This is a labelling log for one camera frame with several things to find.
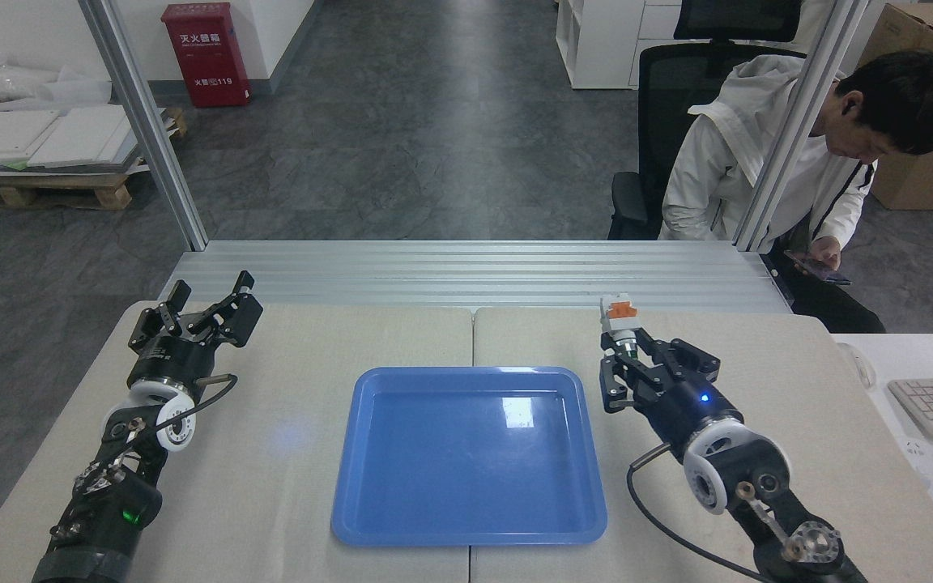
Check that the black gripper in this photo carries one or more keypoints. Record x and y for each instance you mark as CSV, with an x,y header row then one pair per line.
x,y
167,358
685,409

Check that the white orange green switch part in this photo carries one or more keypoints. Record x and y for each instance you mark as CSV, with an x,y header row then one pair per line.
x,y
620,317

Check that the dark phone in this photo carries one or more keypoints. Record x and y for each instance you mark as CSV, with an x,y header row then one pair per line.
x,y
807,264

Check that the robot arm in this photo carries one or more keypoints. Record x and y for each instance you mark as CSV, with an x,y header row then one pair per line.
x,y
746,478
106,510

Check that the blue plastic tray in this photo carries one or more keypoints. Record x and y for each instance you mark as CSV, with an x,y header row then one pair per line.
x,y
468,457

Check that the person's hand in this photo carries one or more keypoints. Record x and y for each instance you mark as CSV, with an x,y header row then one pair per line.
x,y
827,253

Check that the wooden pallet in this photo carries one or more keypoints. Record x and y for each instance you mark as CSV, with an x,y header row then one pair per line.
x,y
37,190

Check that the white computer mouse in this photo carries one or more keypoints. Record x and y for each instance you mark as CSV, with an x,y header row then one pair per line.
x,y
862,366

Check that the white foam boards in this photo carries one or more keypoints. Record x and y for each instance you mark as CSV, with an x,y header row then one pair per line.
x,y
37,138

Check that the person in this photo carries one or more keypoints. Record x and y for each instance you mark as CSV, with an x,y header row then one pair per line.
x,y
758,146

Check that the red fire extinguisher box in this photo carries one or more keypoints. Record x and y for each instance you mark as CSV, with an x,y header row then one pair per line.
x,y
207,57

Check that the white desk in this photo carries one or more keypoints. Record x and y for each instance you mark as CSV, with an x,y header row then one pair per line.
x,y
920,356

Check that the black office chair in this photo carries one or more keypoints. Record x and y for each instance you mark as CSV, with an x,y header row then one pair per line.
x,y
673,89

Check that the white cabinet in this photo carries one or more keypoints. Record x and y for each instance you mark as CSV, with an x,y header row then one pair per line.
x,y
600,40

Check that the brown cardboard box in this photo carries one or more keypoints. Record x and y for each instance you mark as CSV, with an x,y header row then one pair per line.
x,y
932,170

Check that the silver aluminium post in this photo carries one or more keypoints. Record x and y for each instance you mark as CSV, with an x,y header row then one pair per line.
x,y
146,129
807,105

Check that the silver aluminium rail bed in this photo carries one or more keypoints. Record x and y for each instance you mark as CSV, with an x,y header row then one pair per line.
x,y
450,271

